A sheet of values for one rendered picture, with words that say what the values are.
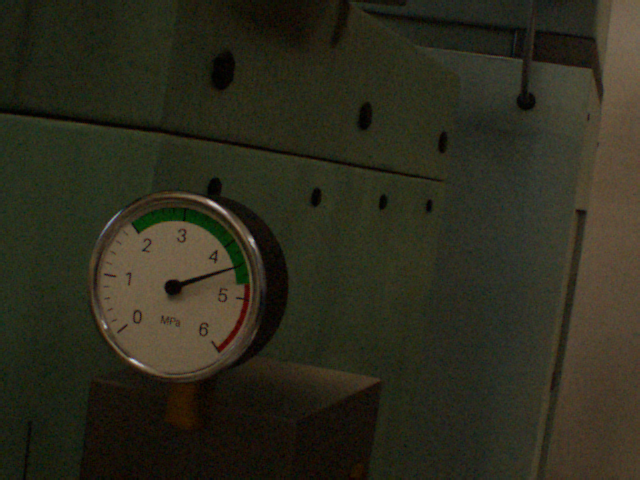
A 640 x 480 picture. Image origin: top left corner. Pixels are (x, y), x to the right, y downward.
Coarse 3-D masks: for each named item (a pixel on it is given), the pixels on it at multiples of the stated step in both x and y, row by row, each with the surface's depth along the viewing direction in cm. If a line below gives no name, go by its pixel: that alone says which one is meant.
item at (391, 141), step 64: (0, 0) 50; (64, 0) 49; (128, 0) 48; (192, 0) 48; (256, 0) 55; (320, 0) 64; (0, 64) 50; (64, 64) 49; (128, 64) 48; (192, 64) 49; (256, 64) 56; (320, 64) 65; (384, 64) 78; (192, 128) 51; (256, 128) 58; (320, 128) 67; (384, 128) 80; (448, 128) 100
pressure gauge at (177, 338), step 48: (192, 192) 40; (96, 240) 41; (144, 240) 41; (192, 240) 41; (240, 240) 40; (96, 288) 41; (144, 288) 41; (192, 288) 41; (240, 288) 40; (144, 336) 41; (192, 336) 41; (240, 336) 40; (192, 384) 43
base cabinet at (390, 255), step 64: (0, 128) 50; (64, 128) 49; (128, 128) 48; (0, 192) 50; (64, 192) 49; (128, 192) 48; (256, 192) 59; (320, 192) 68; (384, 192) 83; (0, 256) 50; (64, 256) 49; (320, 256) 71; (384, 256) 86; (0, 320) 50; (64, 320) 49; (320, 320) 73; (384, 320) 88; (0, 384) 50; (64, 384) 49; (384, 384) 92; (0, 448) 50; (64, 448) 49; (384, 448) 95
